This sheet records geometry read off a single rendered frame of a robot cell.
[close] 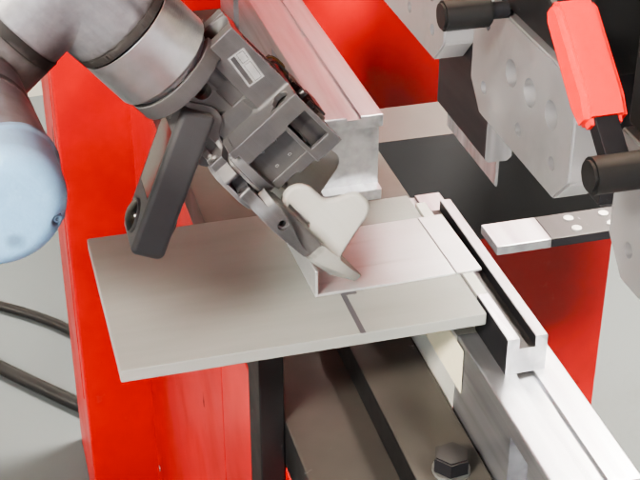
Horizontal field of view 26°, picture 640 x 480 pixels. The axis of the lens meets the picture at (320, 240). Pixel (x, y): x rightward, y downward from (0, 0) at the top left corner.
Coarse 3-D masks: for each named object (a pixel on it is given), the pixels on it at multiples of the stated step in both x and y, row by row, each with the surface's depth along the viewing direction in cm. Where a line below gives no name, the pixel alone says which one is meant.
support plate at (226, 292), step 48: (96, 240) 108; (192, 240) 108; (240, 240) 108; (144, 288) 102; (192, 288) 102; (240, 288) 102; (288, 288) 102; (384, 288) 102; (432, 288) 102; (144, 336) 97; (192, 336) 97; (240, 336) 97; (288, 336) 97; (336, 336) 97; (384, 336) 98
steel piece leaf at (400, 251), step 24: (360, 240) 107; (384, 240) 107; (408, 240) 107; (312, 264) 101; (360, 264) 104; (384, 264) 104; (408, 264) 104; (432, 264) 104; (312, 288) 101; (336, 288) 102; (360, 288) 102
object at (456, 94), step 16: (448, 64) 102; (464, 64) 99; (448, 80) 102; (464, 80) 99; (448, 96) 103; (464, 96) 100; (448, 112) 103; (464, 112) 100; (464, 128) 100; (480, 128) 97; (464, 144) 104; (480, 144) 98; (496, 144) 97; (480, 160) 101; (496, 160) 98; (496, 176) 98
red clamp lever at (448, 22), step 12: (444, 0) 79; (456, 0) 79; (468, 0) 79; (480, 0) 79; (444, 12) 79; (456, 12) 79; (468, 12) 79; (480, 12) 79; (492, 12) 80; (504, 12) 80; (444, 24) 79; (456, 24) 79; (468, 24) 79; (480, 24) 80
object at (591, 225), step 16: (608, 208) 111; (496, 224) 109; (512, 224) 109; (528, 224) 109; (544, 224) 109; (560, 224) 109; (576, 224) 109; (592, 224) 109; (608, 224) 109; (496, 240) 107; (512, 240) 107; (528, 240) 107; (544, 240) 107; (560, 240) 107; (576, 240) 108; (592, 240) 108
